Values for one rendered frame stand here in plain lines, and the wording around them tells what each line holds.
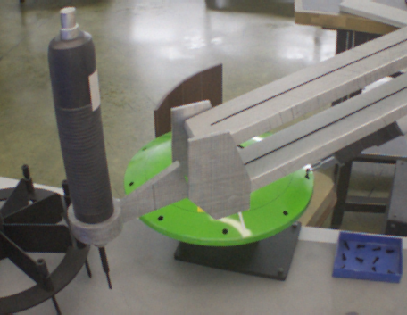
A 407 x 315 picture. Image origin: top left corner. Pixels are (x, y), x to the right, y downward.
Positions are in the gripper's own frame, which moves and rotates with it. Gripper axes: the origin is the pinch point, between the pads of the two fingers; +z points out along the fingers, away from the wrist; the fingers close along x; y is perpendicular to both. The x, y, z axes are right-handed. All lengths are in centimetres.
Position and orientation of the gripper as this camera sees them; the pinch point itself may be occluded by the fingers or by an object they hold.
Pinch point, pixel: (306, 170)
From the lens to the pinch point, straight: 91.9
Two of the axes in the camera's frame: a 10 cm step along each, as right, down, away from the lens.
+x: -1.2, 5.7, -8.1
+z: -8.1, 4.2, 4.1
